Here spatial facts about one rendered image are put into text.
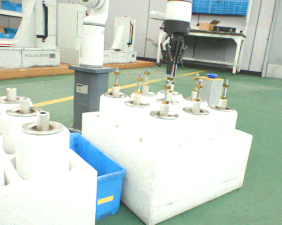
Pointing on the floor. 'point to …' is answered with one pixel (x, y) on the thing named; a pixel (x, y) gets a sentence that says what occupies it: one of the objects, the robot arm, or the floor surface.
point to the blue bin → (101, 175)
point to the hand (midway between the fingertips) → (171, 70)
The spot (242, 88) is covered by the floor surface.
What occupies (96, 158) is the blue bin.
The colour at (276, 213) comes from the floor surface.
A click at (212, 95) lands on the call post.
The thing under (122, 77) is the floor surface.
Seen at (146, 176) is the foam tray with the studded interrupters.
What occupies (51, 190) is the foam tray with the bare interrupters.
